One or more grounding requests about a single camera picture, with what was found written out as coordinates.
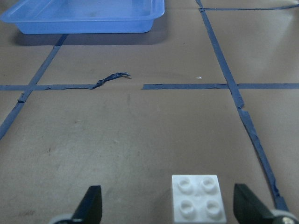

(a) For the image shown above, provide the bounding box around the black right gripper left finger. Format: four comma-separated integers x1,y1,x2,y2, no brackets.
71,185,103,224

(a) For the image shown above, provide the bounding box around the white block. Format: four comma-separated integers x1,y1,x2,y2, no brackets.
171,175,227,224

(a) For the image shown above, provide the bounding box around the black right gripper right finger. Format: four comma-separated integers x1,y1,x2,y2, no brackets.
233,183,274,224

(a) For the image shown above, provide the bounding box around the blue plastic tray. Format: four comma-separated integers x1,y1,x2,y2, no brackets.
0,0,165,34

